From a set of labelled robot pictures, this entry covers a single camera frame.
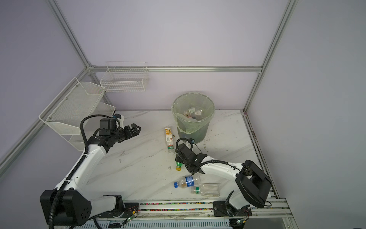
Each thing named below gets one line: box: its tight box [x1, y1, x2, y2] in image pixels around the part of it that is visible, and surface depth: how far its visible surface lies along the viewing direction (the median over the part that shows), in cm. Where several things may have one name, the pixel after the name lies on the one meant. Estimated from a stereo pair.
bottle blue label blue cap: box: [173, 175, 202, 188], surface depth 81 cm
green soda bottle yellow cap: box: [175, 161, 184, 172], surface depth 83 cm
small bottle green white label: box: [183, 107, 204, 118], surface depth 92 cm
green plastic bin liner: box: [171, 92, 216, 135], surface depth 92 cm
